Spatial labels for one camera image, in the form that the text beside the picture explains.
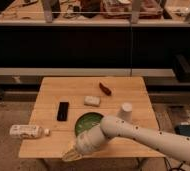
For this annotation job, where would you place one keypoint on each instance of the black foot pedal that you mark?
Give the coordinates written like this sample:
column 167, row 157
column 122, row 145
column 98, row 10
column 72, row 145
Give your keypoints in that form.
column 182, row 130

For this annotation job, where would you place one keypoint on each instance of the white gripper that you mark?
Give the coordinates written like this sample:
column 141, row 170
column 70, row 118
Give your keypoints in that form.
column 85, row 144

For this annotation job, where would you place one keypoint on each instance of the wooden table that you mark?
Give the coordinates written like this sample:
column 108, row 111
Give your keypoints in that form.
column 120, row 154

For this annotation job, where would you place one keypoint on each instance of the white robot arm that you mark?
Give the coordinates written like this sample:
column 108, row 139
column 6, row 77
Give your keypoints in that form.
column 172, row 145

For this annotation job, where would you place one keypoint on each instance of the white paper cup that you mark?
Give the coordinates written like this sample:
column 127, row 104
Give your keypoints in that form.
column 125, row 111

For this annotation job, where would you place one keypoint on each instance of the long background workbench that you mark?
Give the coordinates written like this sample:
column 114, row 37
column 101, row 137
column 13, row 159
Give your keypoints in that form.
column 41, row 38

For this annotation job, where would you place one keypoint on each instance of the white plastic bottle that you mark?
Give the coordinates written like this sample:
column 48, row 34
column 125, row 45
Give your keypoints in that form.
column 28, row 131

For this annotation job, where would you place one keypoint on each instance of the dark equipment box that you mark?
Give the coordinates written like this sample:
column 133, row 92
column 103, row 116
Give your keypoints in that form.
column 181, row 68

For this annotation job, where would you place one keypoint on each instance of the green bowl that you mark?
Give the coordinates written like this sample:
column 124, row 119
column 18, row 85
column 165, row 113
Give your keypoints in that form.
column 87, row 121

